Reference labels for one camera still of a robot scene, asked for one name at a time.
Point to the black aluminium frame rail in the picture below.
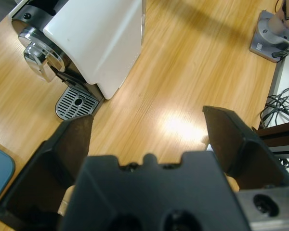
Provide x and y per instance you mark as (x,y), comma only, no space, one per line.
(279,139)

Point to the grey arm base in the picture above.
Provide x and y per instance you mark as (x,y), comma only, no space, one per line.
(267,41)

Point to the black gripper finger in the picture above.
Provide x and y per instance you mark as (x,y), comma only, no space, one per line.
(45,168)
(245,158)

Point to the teal plastic tray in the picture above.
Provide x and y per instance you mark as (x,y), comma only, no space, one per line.
(0,168)

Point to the white capsule coffee machine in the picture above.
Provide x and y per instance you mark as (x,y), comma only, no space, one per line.
(94,48)

